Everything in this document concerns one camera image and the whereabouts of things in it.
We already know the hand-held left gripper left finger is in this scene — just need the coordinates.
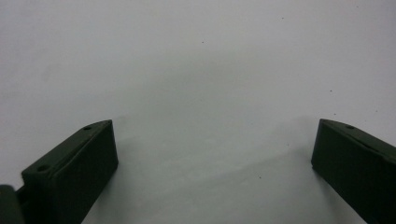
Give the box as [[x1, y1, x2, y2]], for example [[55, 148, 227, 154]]
[[16, 119, 120, 224]]

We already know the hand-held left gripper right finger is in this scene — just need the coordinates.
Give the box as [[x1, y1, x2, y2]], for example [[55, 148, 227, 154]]
[[310, 118, 396, 224]]

